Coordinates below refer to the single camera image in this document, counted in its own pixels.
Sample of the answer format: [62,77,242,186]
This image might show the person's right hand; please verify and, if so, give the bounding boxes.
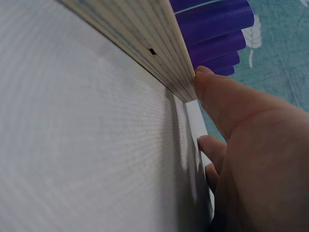
[194,65,309,232]

